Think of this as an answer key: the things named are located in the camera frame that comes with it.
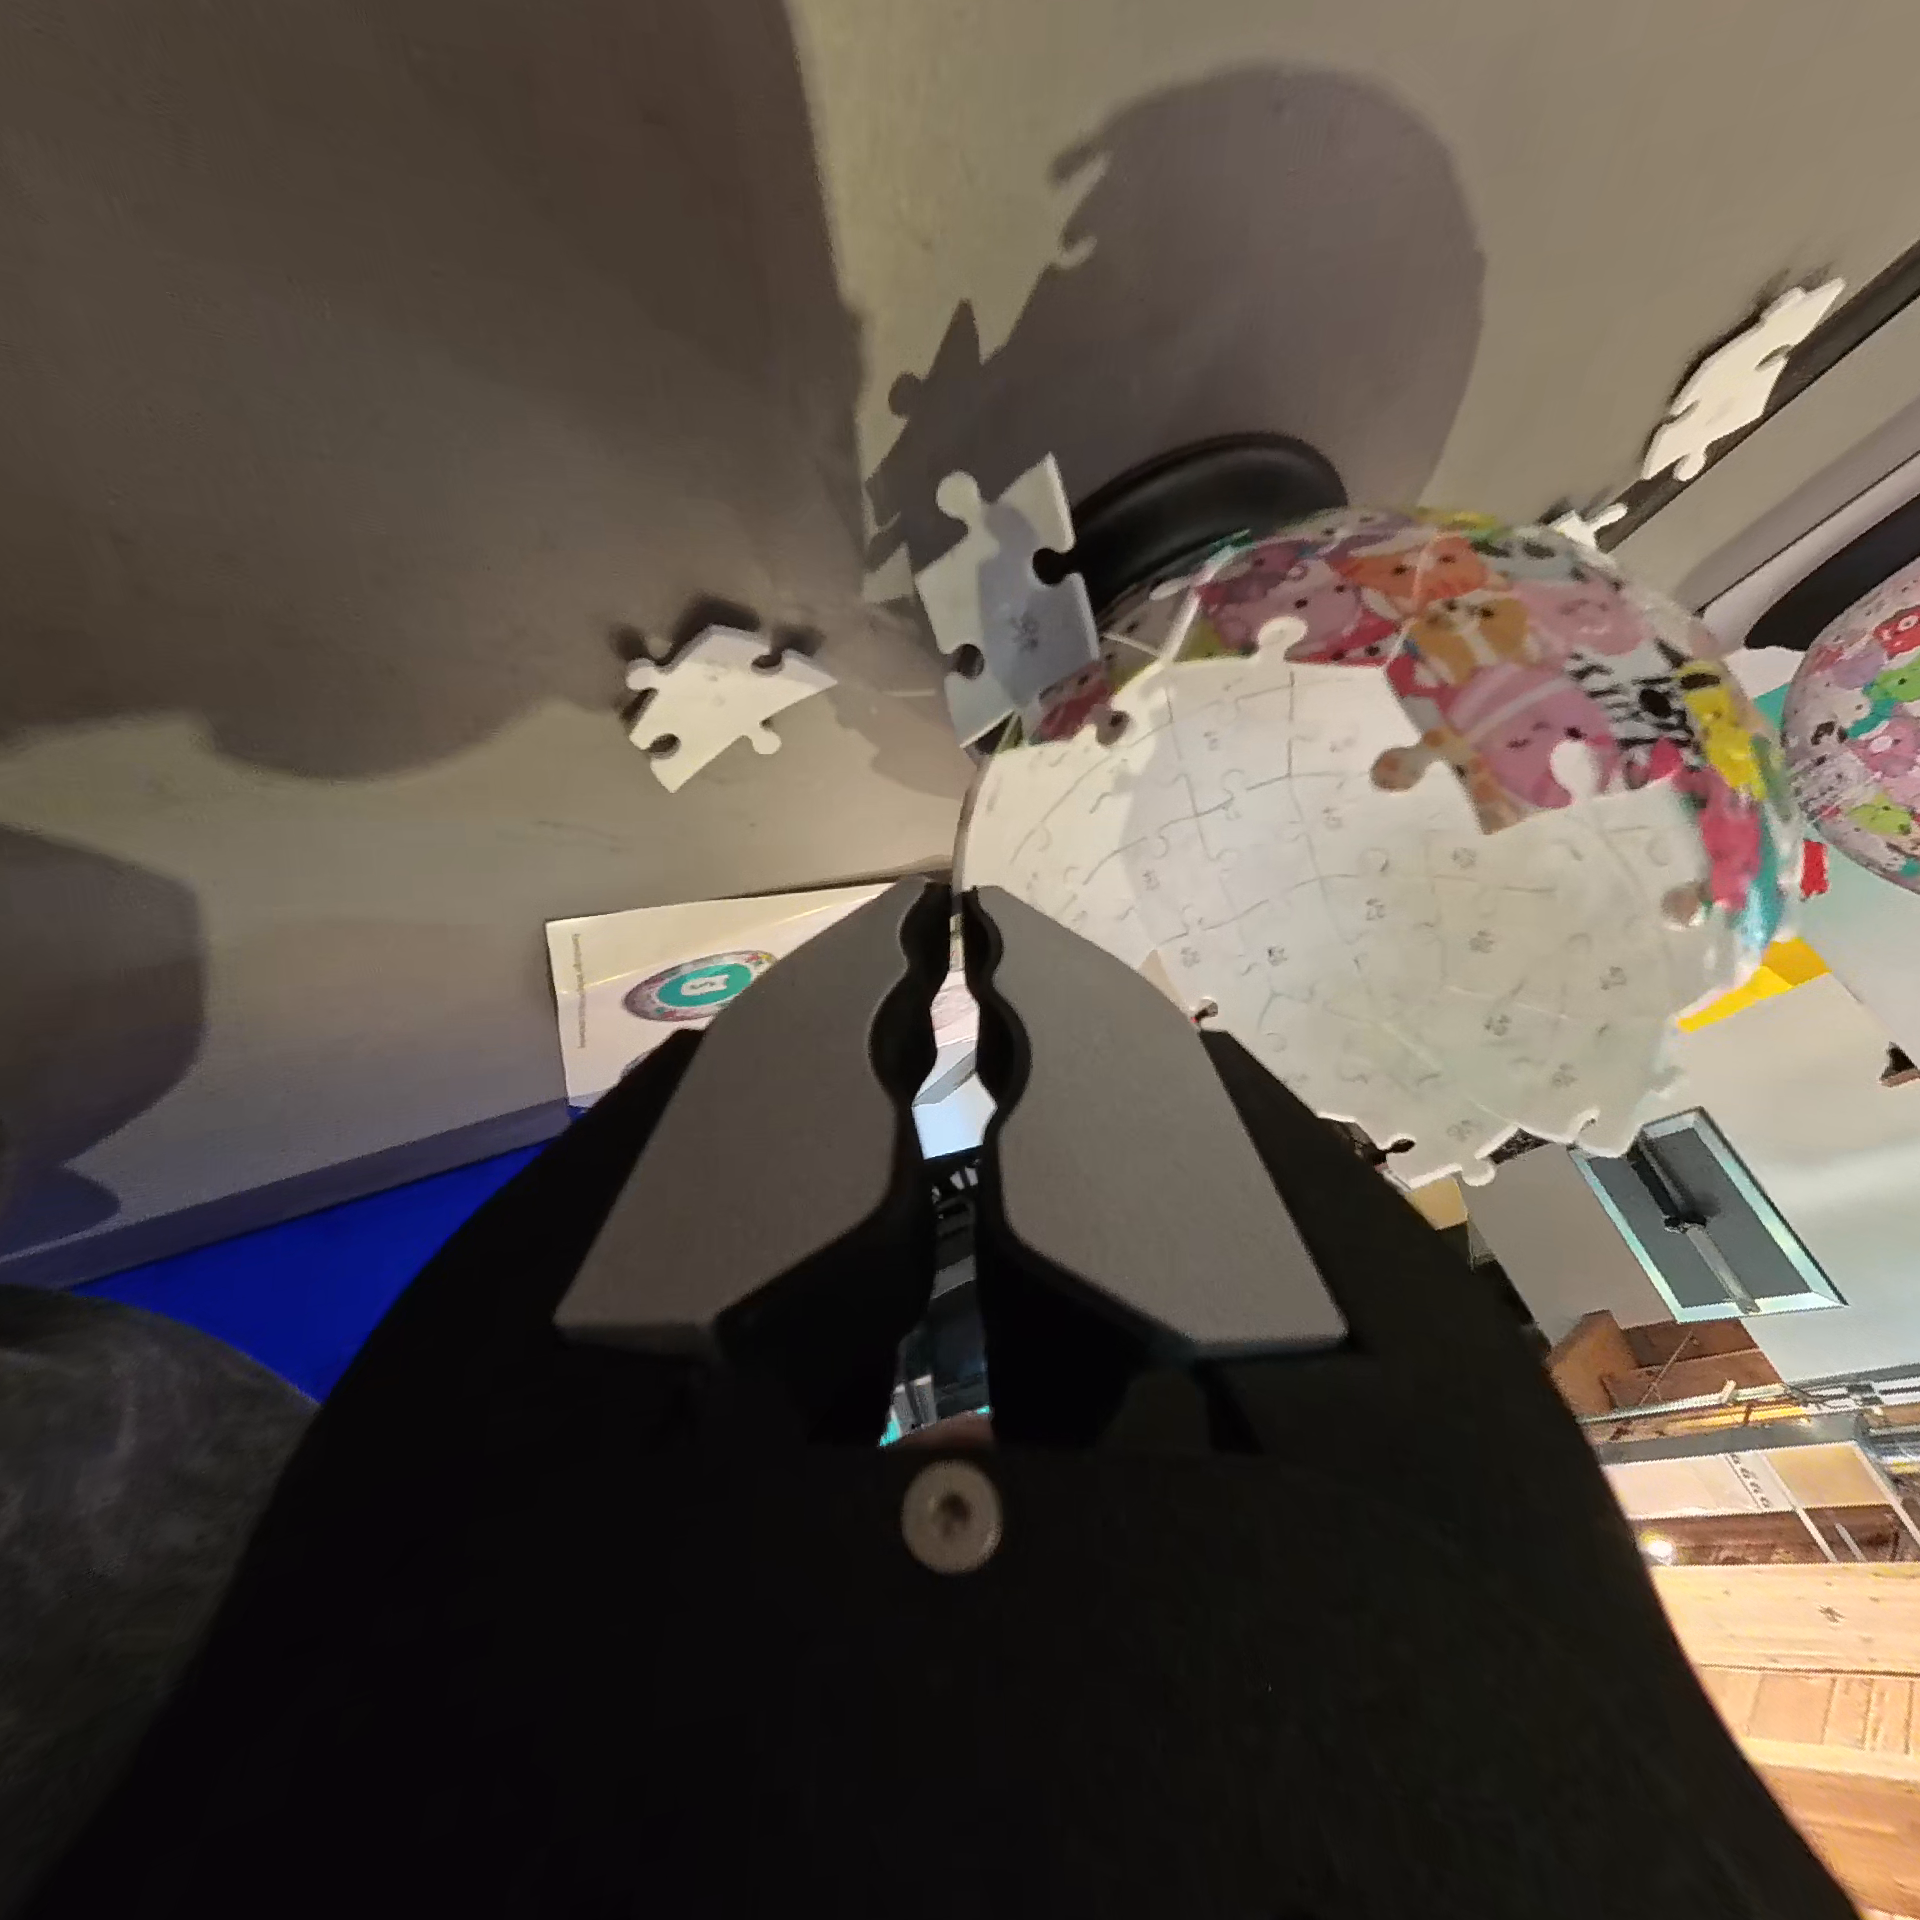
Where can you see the printed instruction sheet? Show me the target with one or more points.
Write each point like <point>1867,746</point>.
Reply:
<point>629,1004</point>

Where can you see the grey ceiling light panel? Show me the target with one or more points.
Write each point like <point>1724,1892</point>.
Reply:
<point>1709,1213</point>

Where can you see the blue storage bin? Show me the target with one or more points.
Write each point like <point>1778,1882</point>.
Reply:
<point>300,1275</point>

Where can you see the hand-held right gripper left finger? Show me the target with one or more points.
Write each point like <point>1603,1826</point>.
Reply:
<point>763,1184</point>

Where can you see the white puzzle piece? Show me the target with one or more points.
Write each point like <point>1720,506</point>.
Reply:
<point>1792,323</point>
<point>721,704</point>
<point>1019,600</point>
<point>1587,528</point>
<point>1702,428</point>

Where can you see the person's dark clothing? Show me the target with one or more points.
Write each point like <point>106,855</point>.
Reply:
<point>106,1575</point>

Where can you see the colourful 3D puzzle ball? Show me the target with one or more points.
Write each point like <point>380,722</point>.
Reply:
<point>1349,901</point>

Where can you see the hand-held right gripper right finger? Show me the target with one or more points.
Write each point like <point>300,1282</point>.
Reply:
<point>1162,1184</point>

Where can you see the colourful puzzle box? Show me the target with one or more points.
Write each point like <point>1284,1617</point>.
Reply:
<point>1867,721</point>

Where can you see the black ball stand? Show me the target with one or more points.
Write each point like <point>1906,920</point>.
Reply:
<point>1200,503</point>

